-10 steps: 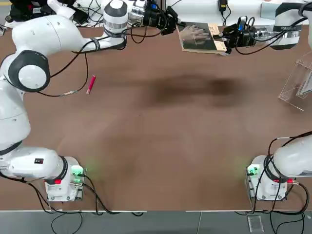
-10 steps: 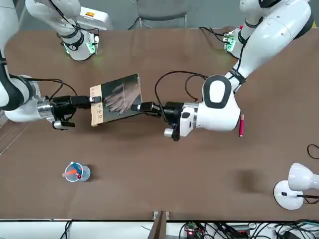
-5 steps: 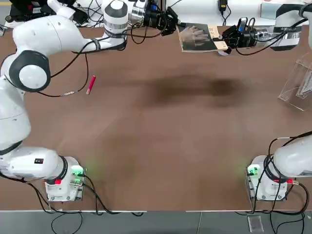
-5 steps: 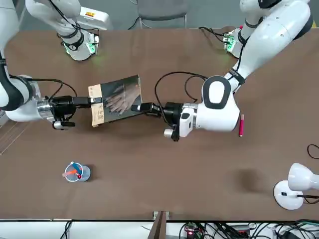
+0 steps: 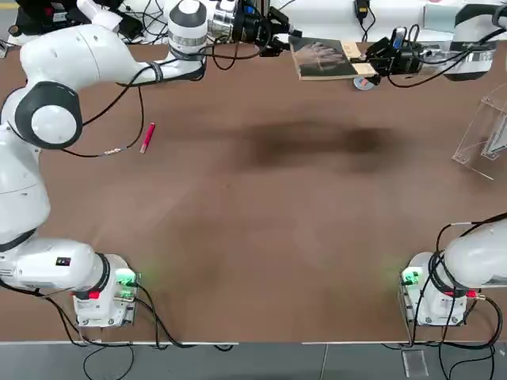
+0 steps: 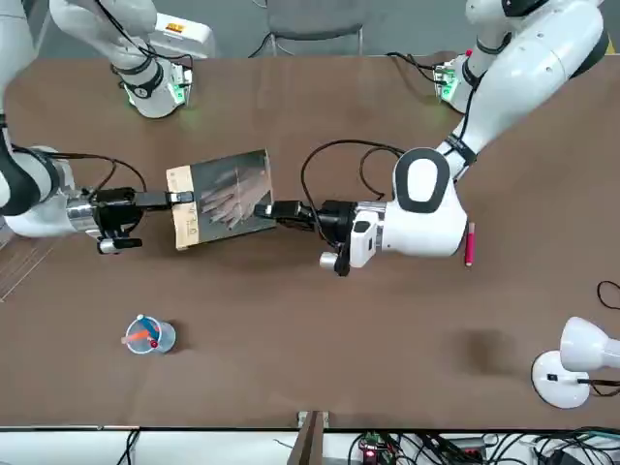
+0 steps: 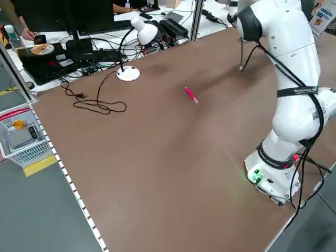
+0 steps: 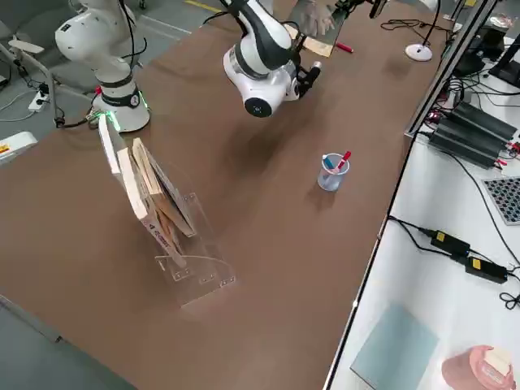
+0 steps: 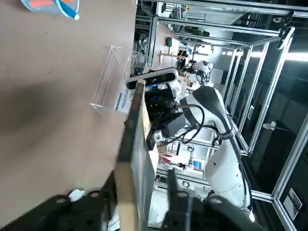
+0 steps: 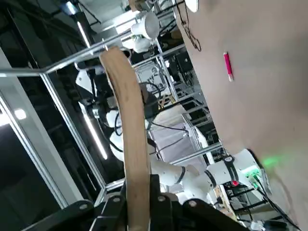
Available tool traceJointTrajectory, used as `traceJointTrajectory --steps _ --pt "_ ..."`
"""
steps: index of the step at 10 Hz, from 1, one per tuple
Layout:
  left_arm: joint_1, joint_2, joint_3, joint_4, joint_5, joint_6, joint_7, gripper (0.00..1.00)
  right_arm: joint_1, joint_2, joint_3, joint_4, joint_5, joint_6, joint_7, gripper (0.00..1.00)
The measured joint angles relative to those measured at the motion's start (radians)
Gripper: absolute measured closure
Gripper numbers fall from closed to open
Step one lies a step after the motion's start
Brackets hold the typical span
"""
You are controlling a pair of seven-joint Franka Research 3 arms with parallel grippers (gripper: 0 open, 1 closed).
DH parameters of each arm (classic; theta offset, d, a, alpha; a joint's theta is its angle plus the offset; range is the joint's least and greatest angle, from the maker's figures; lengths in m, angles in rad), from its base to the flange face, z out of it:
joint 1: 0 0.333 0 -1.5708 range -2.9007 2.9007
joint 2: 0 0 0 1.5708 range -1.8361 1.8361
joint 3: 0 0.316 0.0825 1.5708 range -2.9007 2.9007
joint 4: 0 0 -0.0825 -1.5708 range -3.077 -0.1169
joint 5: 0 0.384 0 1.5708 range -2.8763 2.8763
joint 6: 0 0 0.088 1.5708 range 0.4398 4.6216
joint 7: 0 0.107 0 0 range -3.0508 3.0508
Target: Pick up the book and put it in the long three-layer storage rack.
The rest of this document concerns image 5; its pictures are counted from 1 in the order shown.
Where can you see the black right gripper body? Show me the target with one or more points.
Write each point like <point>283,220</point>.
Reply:
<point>402,57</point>

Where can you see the black covered book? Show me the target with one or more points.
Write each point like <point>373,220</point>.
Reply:
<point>321,59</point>

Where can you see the clear acrylic storage rack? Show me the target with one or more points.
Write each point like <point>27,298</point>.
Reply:
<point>475,130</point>

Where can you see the grey-green flat pad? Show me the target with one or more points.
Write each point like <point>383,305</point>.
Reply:
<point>437,17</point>

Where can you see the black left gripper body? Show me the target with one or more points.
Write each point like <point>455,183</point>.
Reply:
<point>253,25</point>

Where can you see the black power adapter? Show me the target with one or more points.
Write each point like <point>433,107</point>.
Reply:
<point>361,8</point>

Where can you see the black device red label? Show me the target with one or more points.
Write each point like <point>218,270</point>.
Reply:
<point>43,12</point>

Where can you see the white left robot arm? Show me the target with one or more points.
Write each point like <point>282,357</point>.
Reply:
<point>79,51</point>

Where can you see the pink highlighter pen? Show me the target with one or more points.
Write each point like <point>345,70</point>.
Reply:
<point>147,136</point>

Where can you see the light blue pen cup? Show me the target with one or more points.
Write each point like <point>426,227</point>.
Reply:
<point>362,84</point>

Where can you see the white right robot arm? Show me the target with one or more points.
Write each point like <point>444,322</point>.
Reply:
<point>475,257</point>

